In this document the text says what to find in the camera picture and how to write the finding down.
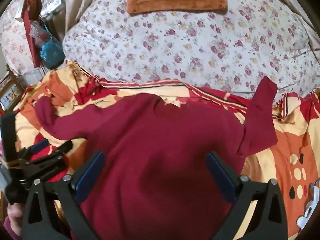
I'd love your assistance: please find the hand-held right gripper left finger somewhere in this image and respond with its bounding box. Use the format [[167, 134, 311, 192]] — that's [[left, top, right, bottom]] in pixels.
[[21, 151, 105, 240]]

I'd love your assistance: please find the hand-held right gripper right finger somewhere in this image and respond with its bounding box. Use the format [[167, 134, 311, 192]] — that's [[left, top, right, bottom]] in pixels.
[[205, 151, 289, 240]]

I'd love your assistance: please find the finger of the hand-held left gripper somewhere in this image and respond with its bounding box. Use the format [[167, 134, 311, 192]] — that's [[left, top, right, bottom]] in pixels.
[[24, 141, 73, 180], [19, 139, 49, 157]]

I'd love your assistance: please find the dark red sweater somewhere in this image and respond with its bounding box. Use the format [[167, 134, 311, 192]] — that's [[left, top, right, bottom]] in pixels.
[[34, 76, 278, 240]]

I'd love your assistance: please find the person's left forearm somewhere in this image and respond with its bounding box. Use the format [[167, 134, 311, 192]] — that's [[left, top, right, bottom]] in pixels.
[[3, 216, 20, 240]]

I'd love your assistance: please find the person's left hand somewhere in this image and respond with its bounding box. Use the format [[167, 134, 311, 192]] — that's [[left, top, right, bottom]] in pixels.
[[7, 203, 25, 233]]

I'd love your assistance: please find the framed picture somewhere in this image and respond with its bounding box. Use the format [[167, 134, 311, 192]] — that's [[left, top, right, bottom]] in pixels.
[[0, 65, 25, 111]]

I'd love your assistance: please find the red orange patterned blanket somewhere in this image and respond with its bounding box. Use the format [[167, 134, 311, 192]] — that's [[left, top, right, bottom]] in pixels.
[[12, 60, 320, 233]]

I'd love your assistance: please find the clear plastic container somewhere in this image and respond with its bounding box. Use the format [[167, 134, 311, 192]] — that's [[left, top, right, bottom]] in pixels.
[[22, 67, 46, 86]]

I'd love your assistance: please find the blue plastic bag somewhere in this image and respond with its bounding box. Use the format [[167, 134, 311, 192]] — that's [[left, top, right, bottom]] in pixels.
[[40, 36, 63, 65]]

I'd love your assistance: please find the red pole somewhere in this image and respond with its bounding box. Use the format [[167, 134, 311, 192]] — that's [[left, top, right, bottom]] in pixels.
[[21, 0, 42, 68]]

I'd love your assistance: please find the white floral pillow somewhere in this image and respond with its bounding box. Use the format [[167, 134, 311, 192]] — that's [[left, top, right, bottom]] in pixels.
[[0, 4, 34, 77]]

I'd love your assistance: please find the clear plastic bag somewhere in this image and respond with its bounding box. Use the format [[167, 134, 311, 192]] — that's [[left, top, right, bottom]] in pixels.
[[29, 21, 52, 48]]

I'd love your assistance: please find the white floral quilt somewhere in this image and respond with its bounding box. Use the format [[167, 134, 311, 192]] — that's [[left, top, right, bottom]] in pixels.
[[62, 0, 320, 101]]

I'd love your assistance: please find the silver plastic bag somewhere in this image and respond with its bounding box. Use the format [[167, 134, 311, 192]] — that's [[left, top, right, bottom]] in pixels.
[[39, 0, 66, 22]]

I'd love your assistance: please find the beige curtain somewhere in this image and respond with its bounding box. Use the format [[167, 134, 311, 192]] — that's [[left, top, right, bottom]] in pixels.
[[40, 0, 112, 42]]

